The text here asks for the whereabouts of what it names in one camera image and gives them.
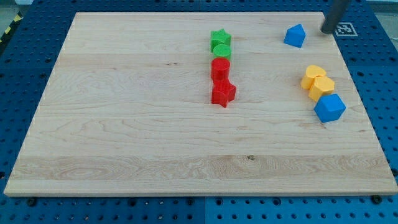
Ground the yellow hexagon block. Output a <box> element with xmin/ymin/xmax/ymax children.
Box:
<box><xmin>308</xmin><ymin>76</ymin><xmax>335</xmax><ymax>102</ymax></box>

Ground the yellow heart block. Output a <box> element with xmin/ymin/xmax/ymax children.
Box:
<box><xmin>300</xmin><ymin>65</ymin><xmax>326</xmax><ymax>90</ymax></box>

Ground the green cylinder block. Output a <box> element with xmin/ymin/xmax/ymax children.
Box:
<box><xmin>213</xmin><ymin>44</ymin><xmax>232</xmax><ymax>60</ymax></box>

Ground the black bolt front left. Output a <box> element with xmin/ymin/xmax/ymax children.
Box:
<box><xmin>26</xmin><ymin>197</ymin><xmax>37</xmax><ymax>207</ymax></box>

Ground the red cylinder block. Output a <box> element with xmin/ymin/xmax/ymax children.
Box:
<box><xmin>211</xmin><ymin>57</ymin><xmax>231</xmax><ymax>80</ymax></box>

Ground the black bolt front right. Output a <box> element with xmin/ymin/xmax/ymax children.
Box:
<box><xmin>371</xmin><ymin>195</ymin><xmax>382</xmax><ymax>205</ymax></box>

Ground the light wooden board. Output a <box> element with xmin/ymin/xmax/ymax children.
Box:
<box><xmin>4</xmin><ymin>12</ymin><xmax>397</xmax><ymax>197</ymax></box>

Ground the red star block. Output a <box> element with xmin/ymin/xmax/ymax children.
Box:
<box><xmin>211</xmin><ymin>79</ymin><xmax>236</xmax><ymax>108</ymax></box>

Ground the blue cube block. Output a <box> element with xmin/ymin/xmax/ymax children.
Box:
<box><xmin>313</xmin><ymin>94</ymin><xmax>346</xmax><ymax>123</ymax></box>

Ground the black bolt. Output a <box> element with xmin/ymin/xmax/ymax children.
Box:
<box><xmin>371</xmin><ymin>195</ymin><xmax>382</xmax><ymax>205</ymax></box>
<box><xmin>26</xmin><ymin>197</ymin><xmax>37</xmax><ymax>207</ymax></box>

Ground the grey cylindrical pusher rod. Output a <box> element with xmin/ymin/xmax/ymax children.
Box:
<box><xmin>320</xmin><ymin>0</ymin><xmax>351</xmax><ymax>34</ymax></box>

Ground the blue triangle block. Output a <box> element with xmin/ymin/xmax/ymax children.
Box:
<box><xmin>284</xmin><ymin>24</ymin><xmax>306</xmax><ymax>48</ymax></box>

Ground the white fiducial marker tag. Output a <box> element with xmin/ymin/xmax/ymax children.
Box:
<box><xmin>335</xmin><ymin>22</ymin><xmax>358</xmax><ymax>37</ymax></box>

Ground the green star block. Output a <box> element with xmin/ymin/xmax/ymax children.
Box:
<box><xmin>210</xmin><ymin>29</ymin><xmax>232</xmax><ymax>52</ymax></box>

